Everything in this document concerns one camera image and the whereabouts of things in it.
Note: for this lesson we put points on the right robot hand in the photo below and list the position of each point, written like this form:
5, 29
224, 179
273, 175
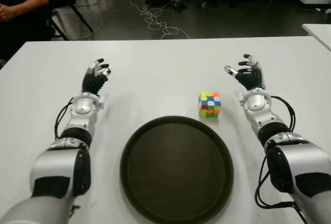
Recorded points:
252, 77

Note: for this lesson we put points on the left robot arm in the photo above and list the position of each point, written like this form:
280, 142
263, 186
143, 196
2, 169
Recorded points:
51, 162

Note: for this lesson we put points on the dark round plate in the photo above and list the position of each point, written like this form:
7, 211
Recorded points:
177, 172

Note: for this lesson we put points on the multicoloured Rubik's cube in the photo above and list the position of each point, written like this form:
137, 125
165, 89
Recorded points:
210, 105

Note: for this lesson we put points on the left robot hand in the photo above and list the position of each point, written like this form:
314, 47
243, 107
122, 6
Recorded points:
93, 83

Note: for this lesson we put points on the white side table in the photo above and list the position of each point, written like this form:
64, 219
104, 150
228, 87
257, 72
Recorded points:
319, 33

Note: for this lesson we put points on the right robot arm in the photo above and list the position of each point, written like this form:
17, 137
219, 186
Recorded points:
302, 159

